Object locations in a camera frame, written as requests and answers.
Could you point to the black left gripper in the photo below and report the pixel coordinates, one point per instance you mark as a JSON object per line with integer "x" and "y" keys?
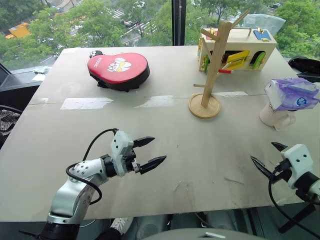
{"x": 132, "y": 162}

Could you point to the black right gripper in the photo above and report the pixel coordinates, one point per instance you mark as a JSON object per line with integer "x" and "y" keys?
{"x": 282, "y": 173}

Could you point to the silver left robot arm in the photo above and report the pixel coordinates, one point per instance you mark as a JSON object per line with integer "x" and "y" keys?
{"x": 67, "y": 192}

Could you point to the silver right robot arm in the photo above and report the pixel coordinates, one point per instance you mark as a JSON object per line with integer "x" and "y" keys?
{"x": 308, "y": 186}

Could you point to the white ceramic mug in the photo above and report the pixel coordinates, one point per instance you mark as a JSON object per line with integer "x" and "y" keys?
{"x": 272, "y": 118}

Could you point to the wooden mug tree stand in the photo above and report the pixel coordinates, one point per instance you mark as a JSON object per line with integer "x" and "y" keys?
{"x": 205, "y": 107}

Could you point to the purple tissue pack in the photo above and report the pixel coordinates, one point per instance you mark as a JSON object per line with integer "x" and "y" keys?
{"x": 290, "y": 93}

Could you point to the white tape strip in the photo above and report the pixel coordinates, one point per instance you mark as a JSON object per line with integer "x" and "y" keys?
{"x": 231, "y": 94}

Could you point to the red heart-shaped punch pad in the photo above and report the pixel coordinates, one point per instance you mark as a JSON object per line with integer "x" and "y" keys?
{"x": 117, "y": 70}

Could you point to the black bag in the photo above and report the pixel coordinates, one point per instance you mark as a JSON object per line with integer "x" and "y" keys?
{"x": 303, "y": 63}

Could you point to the wooden latch busy box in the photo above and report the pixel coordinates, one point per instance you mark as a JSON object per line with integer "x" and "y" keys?
{"x": 240, "y": 42}

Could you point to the clear plastic sheet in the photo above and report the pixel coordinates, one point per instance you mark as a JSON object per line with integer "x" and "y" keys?
{"x": 265, "y": 22}

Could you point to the small white packet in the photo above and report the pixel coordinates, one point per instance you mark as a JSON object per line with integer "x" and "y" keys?
{"x": 40, "y": 69}

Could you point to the black white patterned cloth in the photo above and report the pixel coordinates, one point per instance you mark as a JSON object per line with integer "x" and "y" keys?
{"x": 7, "y": 125}

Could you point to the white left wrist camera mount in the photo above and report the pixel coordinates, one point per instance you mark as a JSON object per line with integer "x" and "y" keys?
{"x": 120, "y": 150}

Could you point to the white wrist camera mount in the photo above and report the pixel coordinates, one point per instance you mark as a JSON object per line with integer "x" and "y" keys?
{"x": 120, "y": 150}
{"x": 298, "y": 160}

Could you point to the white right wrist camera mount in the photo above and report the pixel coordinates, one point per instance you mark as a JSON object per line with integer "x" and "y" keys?
{"x": 298, "y": 160}

